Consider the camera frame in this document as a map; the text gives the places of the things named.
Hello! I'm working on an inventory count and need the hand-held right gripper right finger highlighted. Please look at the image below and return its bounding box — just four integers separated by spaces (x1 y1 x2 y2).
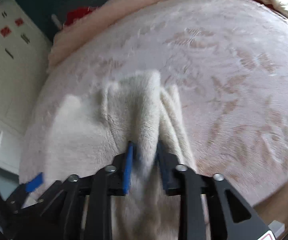
156 140 271 240

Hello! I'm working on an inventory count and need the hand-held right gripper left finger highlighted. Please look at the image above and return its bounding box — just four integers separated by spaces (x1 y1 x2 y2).
56 141 136 240

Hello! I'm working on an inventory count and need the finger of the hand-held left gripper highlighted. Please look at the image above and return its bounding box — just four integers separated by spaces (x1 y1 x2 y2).
38 180 68 217
5 172 45 213

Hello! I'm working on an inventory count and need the cream sweater with black hearts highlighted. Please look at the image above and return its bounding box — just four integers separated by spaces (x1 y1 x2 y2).
47 70 199 240

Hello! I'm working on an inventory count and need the white wardrobe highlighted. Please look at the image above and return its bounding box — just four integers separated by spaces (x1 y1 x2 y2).
0 0 54 172

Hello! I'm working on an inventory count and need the pink floral blanket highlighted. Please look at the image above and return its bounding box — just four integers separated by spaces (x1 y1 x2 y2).
19 0 288 205

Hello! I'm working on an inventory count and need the pink duvet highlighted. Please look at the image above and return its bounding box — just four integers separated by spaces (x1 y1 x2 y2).
48 0 213 74

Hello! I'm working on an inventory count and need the red cloth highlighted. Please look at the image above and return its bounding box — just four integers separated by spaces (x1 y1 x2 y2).
64 7 97 26

